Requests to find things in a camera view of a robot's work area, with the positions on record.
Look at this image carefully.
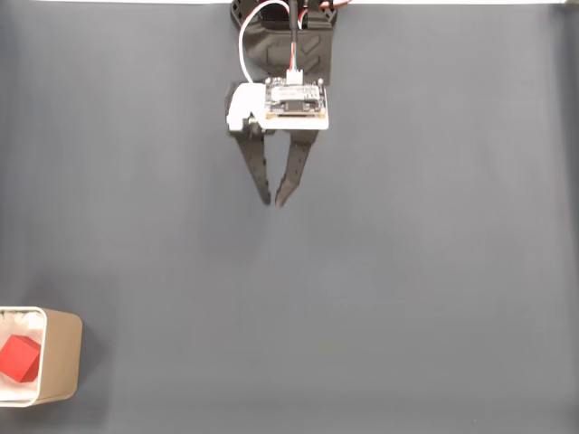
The camera board on white mount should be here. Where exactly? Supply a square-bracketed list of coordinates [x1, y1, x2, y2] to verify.
[225, 76, 331, 134]

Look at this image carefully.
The white red servo cable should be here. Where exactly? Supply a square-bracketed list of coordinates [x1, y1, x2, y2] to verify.
[237, 0, 355, 86]

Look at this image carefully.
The black camera cable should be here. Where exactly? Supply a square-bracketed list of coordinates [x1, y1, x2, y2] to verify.
[287, 0, 301, 76]

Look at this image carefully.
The red cube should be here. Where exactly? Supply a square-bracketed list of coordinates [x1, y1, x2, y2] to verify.
[0, 335, 43, 386]

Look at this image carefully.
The beige box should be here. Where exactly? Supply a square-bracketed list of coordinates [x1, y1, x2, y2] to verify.
[0, 306, 84, 409]

